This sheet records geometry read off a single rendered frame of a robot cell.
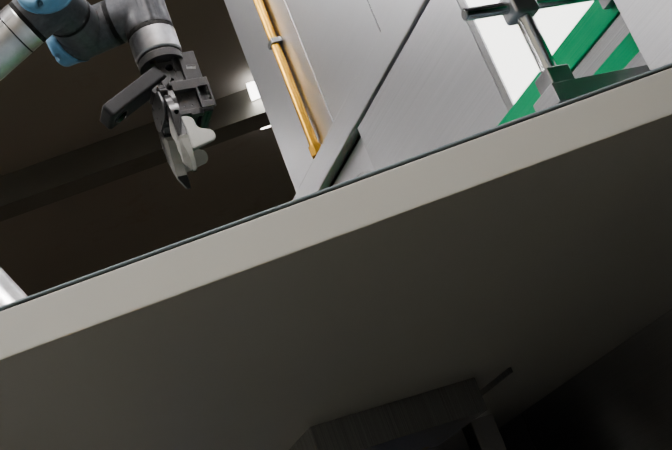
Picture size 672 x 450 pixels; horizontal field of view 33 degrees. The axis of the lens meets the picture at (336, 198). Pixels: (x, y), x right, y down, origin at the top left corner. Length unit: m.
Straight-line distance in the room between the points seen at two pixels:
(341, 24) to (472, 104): 0.52
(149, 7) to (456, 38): 0.48
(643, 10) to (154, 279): 0.39
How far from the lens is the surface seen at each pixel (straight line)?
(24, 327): 0.75
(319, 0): 2.26
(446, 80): 1.78
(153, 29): 1.78
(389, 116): 1.98
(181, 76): 1.77
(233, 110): 6.91
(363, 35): 2.09
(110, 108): 1.71
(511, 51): 1.62
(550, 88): 1.03
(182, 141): 1.67
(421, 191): 0.74
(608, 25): 1.17
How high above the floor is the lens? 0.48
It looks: 20 degrees up
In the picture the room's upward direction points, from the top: 21 degrees counter-clockwise
